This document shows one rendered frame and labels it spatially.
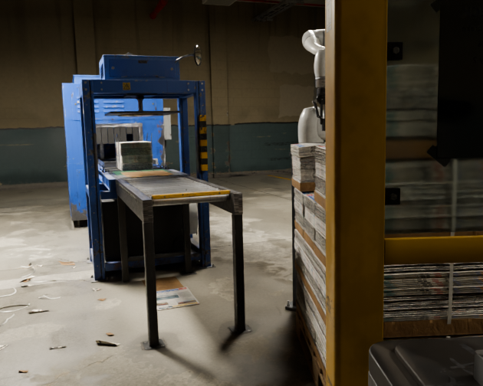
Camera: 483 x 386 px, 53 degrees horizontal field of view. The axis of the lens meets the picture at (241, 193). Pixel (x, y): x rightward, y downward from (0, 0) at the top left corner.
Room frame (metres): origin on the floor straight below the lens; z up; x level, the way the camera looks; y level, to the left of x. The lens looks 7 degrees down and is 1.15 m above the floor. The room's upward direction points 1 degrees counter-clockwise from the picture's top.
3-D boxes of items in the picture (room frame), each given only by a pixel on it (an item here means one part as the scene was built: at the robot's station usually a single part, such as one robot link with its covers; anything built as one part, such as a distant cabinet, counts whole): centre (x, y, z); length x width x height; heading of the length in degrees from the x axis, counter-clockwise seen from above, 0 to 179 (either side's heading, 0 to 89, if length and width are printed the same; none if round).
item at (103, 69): (4.14, 0.83, 1.65); 0.60 x 0.45 x 0.20; 110
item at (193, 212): (4.15, 0.83, 0.38); 0.94 x 0.69 x 0.63; 110
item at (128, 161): (4.68, 1.03, 0.93); 0.38 x 0.30 x 0.26; 20
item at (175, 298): (3.22, 0.49, 0.00); 0.37 x 0.28 x 0.01; 20
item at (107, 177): (4.15, 0.83, 0.75); 0.70 x 0.65 x 0.10; 20
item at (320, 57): (2.76, -0.49, 1.50); 0.13 x 0.11 x 0.16; 90
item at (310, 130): (3.01, -0.45, 1.17); 0.18 x 0.16 x 0.22; 90
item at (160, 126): (6.71, 1.72, 1.04); 1.51 x 1.30 x 2.07; 20
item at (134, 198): (3.10, 0.72, 0.74); 1.34 x 0.05 x 0.12; 20
